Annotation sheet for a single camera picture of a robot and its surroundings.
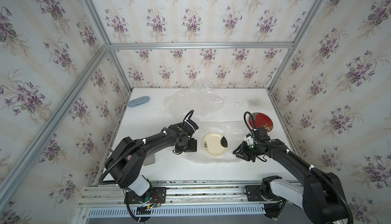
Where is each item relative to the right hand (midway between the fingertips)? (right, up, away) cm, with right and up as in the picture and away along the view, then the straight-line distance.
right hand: (237, 154), depth 83 cm
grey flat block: (-49, -3, 0) cm, 49 cm away
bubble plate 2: (+3, +9, +12) cm, 16 cm away
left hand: (-25, +1, +3) cm, 25 cm away
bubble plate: (-40, +27, +23) cm, 53 cm away
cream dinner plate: (-13, +3, +8) cm, 16 cm away
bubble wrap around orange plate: (-20, +32, +30) cm, 49 cm away
